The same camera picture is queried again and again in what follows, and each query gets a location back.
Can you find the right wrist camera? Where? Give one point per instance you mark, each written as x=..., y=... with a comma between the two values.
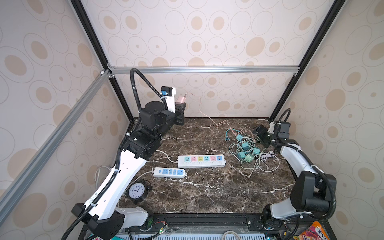
x=279, y=130

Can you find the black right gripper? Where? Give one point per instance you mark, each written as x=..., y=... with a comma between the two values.
x=263, y=133

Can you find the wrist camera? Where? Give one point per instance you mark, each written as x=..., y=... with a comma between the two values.
x=168, y=94
x=279, y=130

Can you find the teal charger plug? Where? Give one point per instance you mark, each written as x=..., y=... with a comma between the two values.
x=256, y=151
x=239, y=138
x=241, y=155
x=245, y=147

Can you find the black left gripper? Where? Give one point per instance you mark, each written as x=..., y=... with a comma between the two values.
x=180, y=111

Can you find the pink charger plug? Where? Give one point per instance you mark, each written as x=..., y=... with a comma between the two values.
x=181, y=99

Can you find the teal charger plug far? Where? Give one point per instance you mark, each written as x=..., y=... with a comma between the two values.
x=239, y=138

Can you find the colourful snack bag right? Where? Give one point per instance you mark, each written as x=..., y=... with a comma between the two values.
x=314, y=232

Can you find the blue white power strip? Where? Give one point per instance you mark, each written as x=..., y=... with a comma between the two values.
x=169, y=173

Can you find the teal charger plug near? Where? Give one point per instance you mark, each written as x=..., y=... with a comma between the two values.
x=241, y=155

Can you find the black alarm clock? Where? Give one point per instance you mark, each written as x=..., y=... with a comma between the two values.
x=138, y=191

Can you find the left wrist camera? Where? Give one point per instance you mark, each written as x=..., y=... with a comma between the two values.
x=168, y=94

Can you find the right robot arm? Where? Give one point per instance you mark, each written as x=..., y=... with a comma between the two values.
x=314, y=192

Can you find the green charger plug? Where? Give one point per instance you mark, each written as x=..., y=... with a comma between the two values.
x=248, y=158

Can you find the teal charger plug centre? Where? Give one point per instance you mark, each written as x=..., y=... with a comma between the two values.
x=245, y=147

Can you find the multicolour white power strip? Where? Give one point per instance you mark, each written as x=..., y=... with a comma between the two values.
x=201, y=161

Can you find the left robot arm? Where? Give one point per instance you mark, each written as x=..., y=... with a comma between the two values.
x=100, y=212

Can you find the green snack bag left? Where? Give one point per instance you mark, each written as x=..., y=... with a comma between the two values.
x=101, y=236

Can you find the teal charger plug right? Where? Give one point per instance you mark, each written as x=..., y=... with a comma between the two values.
x=256, y=151

